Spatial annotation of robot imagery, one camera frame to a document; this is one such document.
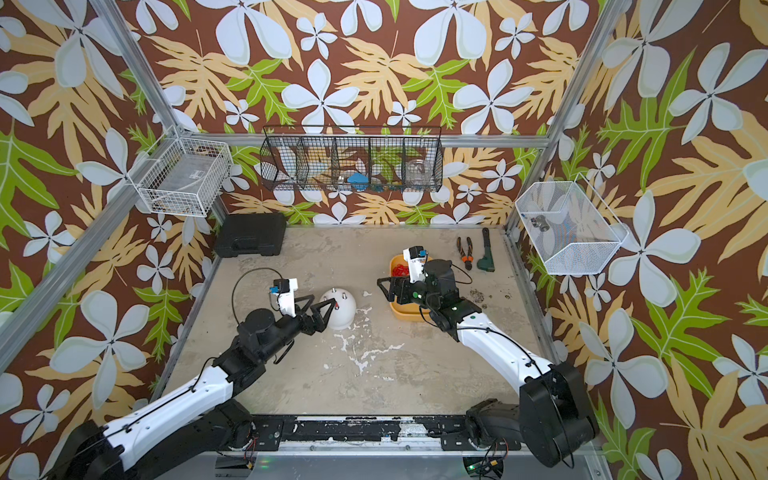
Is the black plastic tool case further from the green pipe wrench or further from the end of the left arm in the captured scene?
the green pipe wrench

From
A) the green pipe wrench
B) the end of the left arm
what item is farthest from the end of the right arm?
the green pipe wrench

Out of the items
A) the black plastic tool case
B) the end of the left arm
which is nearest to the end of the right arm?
the end of the left arm

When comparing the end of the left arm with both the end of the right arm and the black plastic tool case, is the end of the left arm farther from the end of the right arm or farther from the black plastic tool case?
the black plastic tool case

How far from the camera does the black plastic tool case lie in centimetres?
110

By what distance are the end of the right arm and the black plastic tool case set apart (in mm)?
573

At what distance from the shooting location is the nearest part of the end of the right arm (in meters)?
0.71

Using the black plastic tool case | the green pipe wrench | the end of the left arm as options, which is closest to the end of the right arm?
the end of the left arm

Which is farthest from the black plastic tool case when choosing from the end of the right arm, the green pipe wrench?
the green pipe wrench

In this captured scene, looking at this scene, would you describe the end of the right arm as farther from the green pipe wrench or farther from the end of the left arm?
the green pipe wrench

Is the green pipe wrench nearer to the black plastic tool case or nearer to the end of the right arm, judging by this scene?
the end of the right arm
